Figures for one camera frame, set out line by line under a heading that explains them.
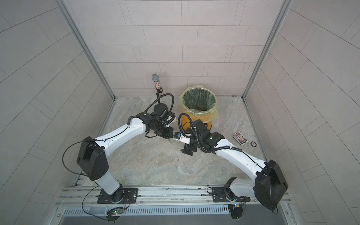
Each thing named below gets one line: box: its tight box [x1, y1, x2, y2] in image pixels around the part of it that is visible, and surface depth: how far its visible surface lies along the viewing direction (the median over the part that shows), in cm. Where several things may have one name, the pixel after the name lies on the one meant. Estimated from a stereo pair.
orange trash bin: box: [180, 86, 217, 131], surface depth 89 cm
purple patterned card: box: [232, 131, 249, 146], surface depth 93 cm
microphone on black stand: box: [151, 73, 163, 105], surface depth 91 cm
